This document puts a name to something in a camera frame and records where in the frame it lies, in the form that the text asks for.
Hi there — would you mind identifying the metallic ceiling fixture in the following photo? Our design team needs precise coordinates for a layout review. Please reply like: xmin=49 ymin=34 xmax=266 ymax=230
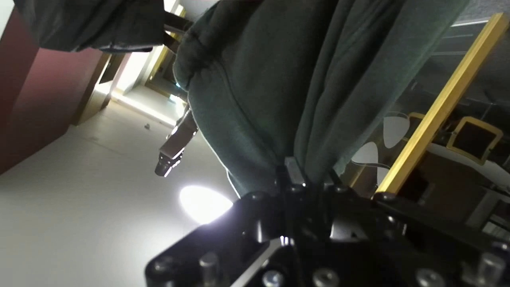
xmin=152 ymin=107 xmax=199 ymax=180

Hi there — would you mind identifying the grey hoodie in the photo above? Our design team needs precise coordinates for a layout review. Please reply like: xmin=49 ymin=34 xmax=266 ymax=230
xmin=172 ymin=0 xmax=470 ymax=198

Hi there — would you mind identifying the black coat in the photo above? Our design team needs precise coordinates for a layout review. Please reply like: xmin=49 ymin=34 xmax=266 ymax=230
xmin=12 ymin=0 xmax=170 ymax=54

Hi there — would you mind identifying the round ceiling light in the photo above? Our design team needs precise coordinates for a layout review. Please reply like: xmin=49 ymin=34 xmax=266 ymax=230
xmin=178 ymin=183 xmax=235 ymax=227

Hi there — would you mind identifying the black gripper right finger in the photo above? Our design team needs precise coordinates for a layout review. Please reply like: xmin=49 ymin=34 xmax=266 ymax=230
xmin=317 ymin=169 xmax=510 ymax=268

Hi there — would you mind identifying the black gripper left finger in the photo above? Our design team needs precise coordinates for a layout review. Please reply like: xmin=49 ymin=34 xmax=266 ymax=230
xmin=144 ymin=156 xmax=309 ymax=287

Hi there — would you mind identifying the yellow framed chair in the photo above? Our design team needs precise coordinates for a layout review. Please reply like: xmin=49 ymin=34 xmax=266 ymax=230
xmin=444 ymin=115 xmax=505 ymax=168

